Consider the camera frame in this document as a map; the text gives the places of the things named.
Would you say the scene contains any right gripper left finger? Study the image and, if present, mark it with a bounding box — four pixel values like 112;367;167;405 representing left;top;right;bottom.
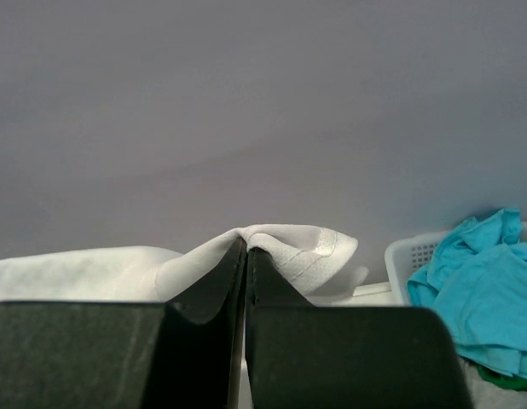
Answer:
0;239;246;408

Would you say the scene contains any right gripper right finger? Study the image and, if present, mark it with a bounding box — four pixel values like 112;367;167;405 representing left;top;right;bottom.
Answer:
246;249;472;408

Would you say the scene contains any white t-shirt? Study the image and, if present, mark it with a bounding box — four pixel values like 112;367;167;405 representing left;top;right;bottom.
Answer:
0;224;359;302

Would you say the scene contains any white plastic basket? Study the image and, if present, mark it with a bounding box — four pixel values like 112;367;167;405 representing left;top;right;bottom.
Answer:
385;217;527;315

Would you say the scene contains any grey garment in basket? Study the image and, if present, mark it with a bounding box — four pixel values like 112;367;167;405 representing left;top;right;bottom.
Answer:
459;358;527;409

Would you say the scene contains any turquoise t-shirt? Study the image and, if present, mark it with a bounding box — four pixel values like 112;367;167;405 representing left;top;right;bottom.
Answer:
406;209;527;379

